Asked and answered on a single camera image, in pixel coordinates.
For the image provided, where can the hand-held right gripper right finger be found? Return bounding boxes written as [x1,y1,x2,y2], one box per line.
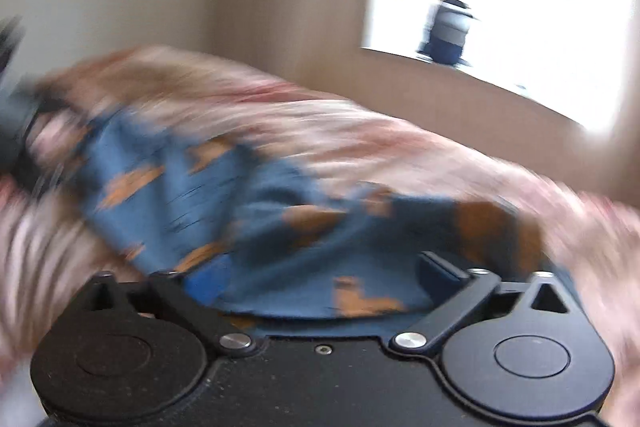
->
[388,251,577,353]

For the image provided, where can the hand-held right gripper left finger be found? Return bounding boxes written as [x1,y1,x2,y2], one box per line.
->
[88,271,256,353]

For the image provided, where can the blue pants with orange print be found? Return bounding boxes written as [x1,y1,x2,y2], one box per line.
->
[65,107,581,340]

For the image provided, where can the pink floral blanket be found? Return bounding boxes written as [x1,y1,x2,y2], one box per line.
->
[0,46,640,427]

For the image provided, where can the grey and blue backpack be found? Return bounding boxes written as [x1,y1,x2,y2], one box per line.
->
[416,0,475,66]

